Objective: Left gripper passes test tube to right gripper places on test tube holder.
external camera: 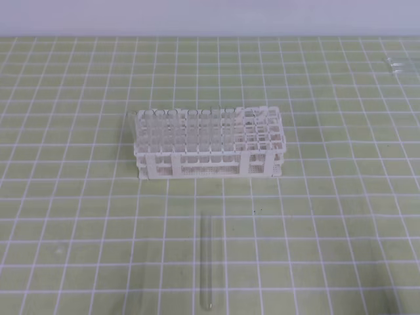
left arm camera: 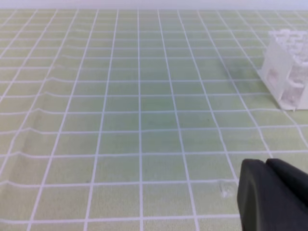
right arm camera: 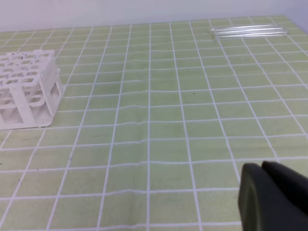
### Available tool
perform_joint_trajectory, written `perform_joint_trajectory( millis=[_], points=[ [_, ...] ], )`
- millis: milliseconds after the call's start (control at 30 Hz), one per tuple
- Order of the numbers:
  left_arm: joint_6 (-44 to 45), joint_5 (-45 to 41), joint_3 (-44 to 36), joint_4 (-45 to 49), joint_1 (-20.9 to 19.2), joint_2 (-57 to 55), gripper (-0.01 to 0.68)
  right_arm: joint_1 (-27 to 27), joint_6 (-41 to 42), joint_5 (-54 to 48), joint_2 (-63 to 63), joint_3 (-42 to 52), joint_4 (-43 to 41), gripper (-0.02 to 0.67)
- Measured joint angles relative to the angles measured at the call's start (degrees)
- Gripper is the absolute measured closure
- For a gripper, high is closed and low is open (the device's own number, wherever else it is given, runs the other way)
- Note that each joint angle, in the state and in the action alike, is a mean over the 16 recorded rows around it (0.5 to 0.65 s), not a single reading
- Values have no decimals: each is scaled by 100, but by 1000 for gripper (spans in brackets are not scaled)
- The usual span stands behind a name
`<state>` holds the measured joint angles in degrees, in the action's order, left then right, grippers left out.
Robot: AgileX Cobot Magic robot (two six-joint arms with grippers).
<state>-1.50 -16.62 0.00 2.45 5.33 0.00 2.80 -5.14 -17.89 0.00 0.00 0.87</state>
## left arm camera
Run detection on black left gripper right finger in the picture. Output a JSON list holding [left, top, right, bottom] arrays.
[[266, 158, 308, 206]]

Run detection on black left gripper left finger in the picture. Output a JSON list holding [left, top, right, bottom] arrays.
[[237, 159, 308, 231]]

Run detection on white plastic test tube rack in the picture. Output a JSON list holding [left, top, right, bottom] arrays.
[[258, 29, 308, 111]]

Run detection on green grid tablecloth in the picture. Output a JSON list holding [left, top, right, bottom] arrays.
[[0, 9, 308, 231]]

